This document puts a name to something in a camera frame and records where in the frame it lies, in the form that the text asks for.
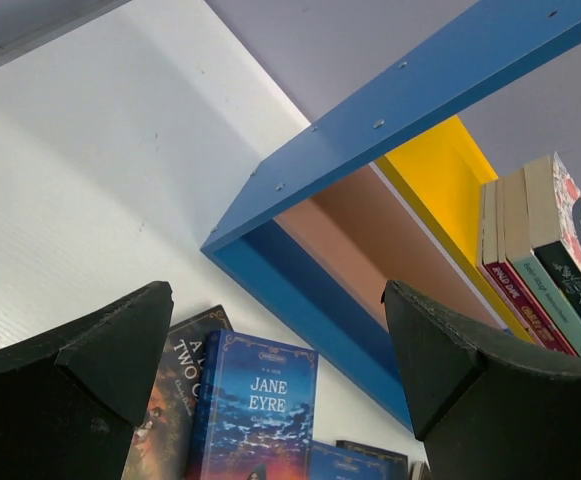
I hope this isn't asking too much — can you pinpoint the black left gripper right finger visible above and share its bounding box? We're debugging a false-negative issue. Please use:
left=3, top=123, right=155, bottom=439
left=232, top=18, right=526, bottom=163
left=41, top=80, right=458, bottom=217
left=382, top=280, right=581, bottom=479

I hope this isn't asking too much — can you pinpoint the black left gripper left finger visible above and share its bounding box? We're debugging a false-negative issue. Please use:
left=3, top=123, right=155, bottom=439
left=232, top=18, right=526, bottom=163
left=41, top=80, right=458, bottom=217
left=0, top=281, right=174, bottom=479

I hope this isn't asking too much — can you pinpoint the Animal Farm blue book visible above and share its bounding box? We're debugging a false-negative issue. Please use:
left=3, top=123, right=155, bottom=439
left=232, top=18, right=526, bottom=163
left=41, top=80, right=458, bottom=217
left=309, top=441, right=390, bottom=480

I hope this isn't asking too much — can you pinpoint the Jane Eyre blue book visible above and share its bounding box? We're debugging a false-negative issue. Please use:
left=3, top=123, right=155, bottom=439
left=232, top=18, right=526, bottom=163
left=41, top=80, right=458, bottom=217
left=185, top=329, right=319, bottom=479

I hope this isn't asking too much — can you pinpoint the Three Days to See book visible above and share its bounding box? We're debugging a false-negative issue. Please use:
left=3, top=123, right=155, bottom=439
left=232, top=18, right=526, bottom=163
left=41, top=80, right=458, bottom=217
left=409, top=461, right=432, bottom=480

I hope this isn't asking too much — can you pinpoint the Tale of Two Cities book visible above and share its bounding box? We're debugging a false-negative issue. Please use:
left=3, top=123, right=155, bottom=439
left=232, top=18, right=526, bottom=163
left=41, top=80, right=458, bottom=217
left=122, top=305, right=232, bottom=479

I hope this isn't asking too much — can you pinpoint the teal spine book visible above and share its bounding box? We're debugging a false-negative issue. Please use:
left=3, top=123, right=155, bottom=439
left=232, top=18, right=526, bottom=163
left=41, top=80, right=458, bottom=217
left=497, top=170, right=581, bottom=357

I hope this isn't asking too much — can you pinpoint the Charlie Chocolate Factory red book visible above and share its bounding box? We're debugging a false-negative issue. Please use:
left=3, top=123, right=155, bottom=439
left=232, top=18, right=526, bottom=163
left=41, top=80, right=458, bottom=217
left=479, top=181, right=578, bottom=357

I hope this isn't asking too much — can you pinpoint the pink red spine book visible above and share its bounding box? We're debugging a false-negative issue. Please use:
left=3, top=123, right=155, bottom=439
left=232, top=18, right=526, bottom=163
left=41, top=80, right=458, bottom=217
left=477, top=181, right=545, bottom=347

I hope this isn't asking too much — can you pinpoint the Nineteen Eighty-Four dark book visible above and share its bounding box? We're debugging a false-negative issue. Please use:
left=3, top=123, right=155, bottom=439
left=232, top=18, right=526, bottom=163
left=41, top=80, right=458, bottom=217
left=335, top=440, right=409, bottom=480

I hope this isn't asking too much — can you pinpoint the Little Women floral book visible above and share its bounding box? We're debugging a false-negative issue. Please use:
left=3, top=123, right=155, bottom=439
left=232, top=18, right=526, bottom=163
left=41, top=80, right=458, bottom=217
left=523, top=153, right=581, bottom=320

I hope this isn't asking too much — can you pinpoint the blue yellow wooden bookshelf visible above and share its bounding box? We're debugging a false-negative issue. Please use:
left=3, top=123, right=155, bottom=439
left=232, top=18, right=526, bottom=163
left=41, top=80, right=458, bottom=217
left=202, top=1, right=581, bottom=424

